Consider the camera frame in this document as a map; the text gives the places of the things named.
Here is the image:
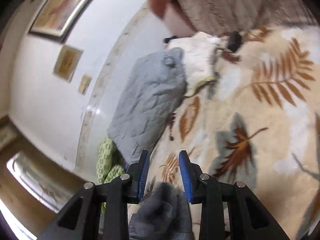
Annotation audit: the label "framed wall picture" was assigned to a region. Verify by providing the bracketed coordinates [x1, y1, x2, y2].
[30, 0, 88, 37]

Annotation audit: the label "wooden mirrored wardrobe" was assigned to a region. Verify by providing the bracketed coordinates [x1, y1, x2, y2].
[1, 116, 84, 237]

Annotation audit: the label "beige leaf-print blanket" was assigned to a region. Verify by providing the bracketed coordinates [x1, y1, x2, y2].
[144, 26, 319, 239]

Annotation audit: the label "black power adapter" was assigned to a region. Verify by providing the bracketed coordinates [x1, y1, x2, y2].
[227, 31, 242, 53]

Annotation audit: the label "brown padded headboard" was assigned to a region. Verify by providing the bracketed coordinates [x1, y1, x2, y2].
[148, 0, 197, 38]

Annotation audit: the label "grey quilted pillow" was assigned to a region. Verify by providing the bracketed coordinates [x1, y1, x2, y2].
[108, 48, 187, 165]

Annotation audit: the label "green patterned quilt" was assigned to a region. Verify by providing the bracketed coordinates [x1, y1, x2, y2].
[96, 136, 126, 214]

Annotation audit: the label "grey-blue denim jeans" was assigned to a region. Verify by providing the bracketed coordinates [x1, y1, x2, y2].
[129, 183, 195, 240]

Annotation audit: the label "striped brown floral cushion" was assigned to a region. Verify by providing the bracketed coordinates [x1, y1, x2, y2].
[177, 0, 317, 35]

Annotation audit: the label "cream floral pillow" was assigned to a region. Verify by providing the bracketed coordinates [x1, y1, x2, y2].
[168, 32, 221, 98]

